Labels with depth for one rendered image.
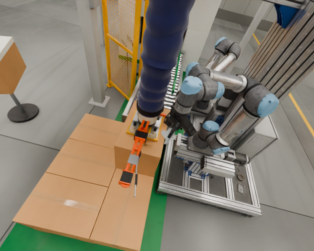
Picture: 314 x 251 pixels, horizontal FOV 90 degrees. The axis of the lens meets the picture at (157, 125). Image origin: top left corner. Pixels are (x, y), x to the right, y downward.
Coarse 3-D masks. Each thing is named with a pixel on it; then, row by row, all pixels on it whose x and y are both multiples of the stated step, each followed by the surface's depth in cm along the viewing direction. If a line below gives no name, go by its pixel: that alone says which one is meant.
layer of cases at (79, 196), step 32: (96, 128) 186; (64, 160) 155; (96, 160) 161; (32, 192) 133; (64, 192) 137; (96, 192) 142; (128, 192) 146; (32, 224) 120; (64, 224) 123; (96, 224) 127; (128, 224) 130
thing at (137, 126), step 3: (135, 111) 156; (132, 120) 148; (132, 123) 145; (135, 123) 142; (138, 123) 146; (129, 126) 142; (135, 126) 143; (138, 126) 144; (129, 129) 140; (126, 132) 139; (129, 132) 138
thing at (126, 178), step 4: (124, 172) 101; (128, 172) 102; (132, 172) 102; (124, 176) 100; (128, 176) 100; (132, 176) 101; (120, 180) 98; (124, 180) 98; (128, 180) 98; (120, 184) 100; (128, 184) 97
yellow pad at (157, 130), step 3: (159, 117) 156; (162, 117) 157; (159, 120) 153; (162, 120) 155; (153, 126) 147; (159, 126) 148; (150, 129) 144; (153, 129) 144; (156, 129) 142; (159, 129) 146; (150, 132) 142; (156, 132) 143; (159, 132) 144; (147, 138) 139; (150, 138) 138; (156, 138) 139
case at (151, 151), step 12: (132, 108) 161; (120, 132) 139; (120, 144) 131; (132, 144) 133; (144, 144) 135; (156, 144) 138; (120, 156) 142; (144, 156) 133; (156, 156) 130; (144, 168) 150; (156, 168) 145
